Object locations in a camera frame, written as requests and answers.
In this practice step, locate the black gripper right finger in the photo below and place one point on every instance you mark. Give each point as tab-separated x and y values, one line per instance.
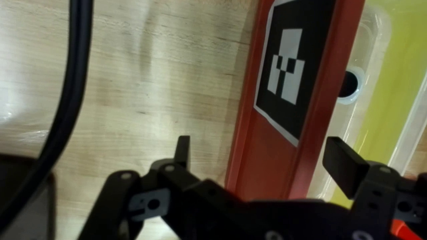
345	166

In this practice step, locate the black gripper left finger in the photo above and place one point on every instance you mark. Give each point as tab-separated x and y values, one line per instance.
182	153

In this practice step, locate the red lunchbox lid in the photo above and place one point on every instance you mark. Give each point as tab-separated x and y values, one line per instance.
295	70

